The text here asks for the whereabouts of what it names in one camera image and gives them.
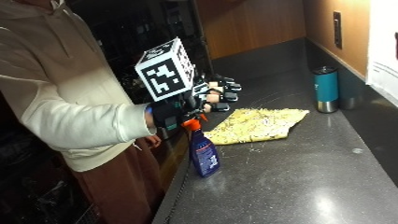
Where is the yellow patterned cloth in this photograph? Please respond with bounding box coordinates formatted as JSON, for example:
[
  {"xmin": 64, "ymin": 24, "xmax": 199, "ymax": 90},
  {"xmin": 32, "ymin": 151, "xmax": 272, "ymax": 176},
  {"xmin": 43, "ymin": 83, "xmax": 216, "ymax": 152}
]
[{"xmin": 201, "ymin": 107, "xmax": 312, "ymax": 147}]

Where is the white marker cube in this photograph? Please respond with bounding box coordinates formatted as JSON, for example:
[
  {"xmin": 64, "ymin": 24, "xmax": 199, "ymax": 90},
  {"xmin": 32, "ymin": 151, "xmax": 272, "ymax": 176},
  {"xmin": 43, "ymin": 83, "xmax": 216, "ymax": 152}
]
[{"xmin": 134, "ymin": 36, "xmax": 197, "ymax": 103}]

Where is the blue spray bottle orange trigger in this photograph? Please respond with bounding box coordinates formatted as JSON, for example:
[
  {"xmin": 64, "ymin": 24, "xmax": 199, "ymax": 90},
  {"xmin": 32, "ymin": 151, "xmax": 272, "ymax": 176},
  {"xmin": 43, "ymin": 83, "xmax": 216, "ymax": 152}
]
[{"xmin": 180, "ymin": 113, "xmax": 221, "ymax": 178}]

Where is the teal steel tumbler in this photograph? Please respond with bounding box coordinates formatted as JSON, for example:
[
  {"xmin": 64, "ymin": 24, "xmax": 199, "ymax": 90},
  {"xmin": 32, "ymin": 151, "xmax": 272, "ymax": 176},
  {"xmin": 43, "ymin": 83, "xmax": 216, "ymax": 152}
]
[{"xmin": 313, "ymin": 65, "xmax": 341, "ymax": 114}]

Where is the person in cream hoodie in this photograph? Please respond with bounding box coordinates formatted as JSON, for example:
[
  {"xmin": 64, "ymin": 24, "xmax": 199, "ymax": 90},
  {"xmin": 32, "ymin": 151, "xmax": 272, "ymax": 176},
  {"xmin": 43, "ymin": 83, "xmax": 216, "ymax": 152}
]
[{"xmin": 0, "ymin": 0, "xmax": 165, "ymax": 224}]

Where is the black door frame post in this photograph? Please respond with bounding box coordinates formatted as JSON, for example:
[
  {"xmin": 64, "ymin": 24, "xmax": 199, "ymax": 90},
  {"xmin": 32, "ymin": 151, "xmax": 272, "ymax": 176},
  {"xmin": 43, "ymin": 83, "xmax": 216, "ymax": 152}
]
[{"xmin": 188, "ymin": 0, "xmax": 216, "ymax": 77}]

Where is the black wall outlet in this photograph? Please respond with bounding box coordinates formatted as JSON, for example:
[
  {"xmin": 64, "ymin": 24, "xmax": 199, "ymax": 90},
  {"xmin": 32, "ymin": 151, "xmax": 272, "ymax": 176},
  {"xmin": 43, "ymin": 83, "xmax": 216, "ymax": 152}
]
[{"xmin": 332, "ymin": 10, "xmax": 345, "ymax": 50}]

